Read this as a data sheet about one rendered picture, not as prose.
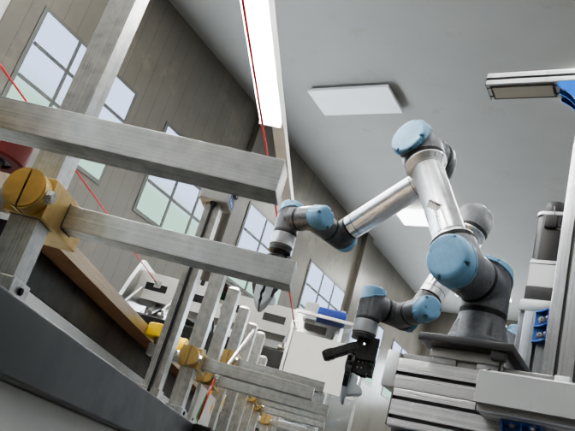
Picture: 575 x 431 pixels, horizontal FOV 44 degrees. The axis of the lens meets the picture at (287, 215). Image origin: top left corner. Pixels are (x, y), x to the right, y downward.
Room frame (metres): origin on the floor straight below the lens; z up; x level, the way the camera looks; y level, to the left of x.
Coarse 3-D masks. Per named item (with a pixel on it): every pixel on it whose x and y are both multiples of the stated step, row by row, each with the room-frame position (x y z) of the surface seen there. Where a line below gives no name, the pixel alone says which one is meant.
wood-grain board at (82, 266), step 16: (0, 176) 0.97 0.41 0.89; (48, 256) 1.30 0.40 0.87; (64, 256) 1.26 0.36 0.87; (80, 256) 1.31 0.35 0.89; (64, 272) 1.40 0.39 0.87; (80, 272) 1.35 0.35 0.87; (96, 272) 1.41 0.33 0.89; (80, 288) 1.51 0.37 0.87; (96, 288) 1.46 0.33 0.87; (112, 288) 1.52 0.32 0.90; (112, 304) 1.58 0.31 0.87; (128, 304) 1.66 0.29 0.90; (128, 320) 1.71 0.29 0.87; (144, 336) 1.87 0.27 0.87; (176, 368) 2.28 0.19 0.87
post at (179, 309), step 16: (208, 208) 1.52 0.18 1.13; (208, 224) 1.52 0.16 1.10; (192, 272) 1.52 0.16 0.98; (176, 288) 1.52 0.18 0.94; (192, 288) 1.52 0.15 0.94; (176, 304) 1.52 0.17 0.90; (176, 320) 1.52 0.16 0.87; (160, 336) 1.52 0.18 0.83; (176, 336) 1.52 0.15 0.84; (160, 352) 1.51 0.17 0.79; (160, 368) 1.52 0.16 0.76; (144, 384) 1.52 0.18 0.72; (160, 384) 1.52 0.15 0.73
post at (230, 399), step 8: (248, 328) 2.52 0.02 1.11; (256, 328) 2.52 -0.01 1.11; (248, 344) 2.52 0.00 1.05; (240, 352) 2.52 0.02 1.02; (248, 352) 2.52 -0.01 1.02; (232, 392) 2.52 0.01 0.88; (224, 400) 2.52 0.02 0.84; (232, 400) 2.52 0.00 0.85; (224, 408) 2.52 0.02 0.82; (232, 408) 2.52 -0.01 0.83; (224, 416) 2.52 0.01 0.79; (224, 424) 2.52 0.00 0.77
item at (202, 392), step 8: (200, 384) 1.88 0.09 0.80; (200, 392) 1.90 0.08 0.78; (208, 392) 1.99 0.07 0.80; (200, 400) 1.93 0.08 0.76; (208, 400) 2.03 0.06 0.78; (208, 408) 2.06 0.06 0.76; (192, 416) 1.89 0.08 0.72; (200, 416) 2.00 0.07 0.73; (208, 416) 2.10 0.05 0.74; (200, 424) 2.03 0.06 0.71
